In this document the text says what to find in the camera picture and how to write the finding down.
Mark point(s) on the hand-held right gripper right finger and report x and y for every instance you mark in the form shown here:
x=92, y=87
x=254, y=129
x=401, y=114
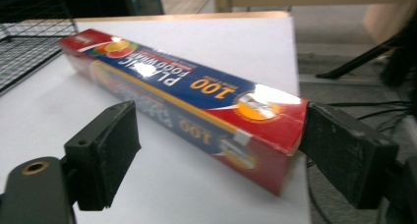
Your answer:
x=347, y=152

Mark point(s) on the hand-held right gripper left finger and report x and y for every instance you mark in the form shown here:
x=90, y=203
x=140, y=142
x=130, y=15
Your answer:
x=105, y=152

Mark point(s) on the blue red plastic wrap box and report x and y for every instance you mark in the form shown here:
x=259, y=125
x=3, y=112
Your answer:
x=196, y=96

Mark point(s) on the black stand leg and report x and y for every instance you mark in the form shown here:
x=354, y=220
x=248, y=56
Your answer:
x=364, y=58

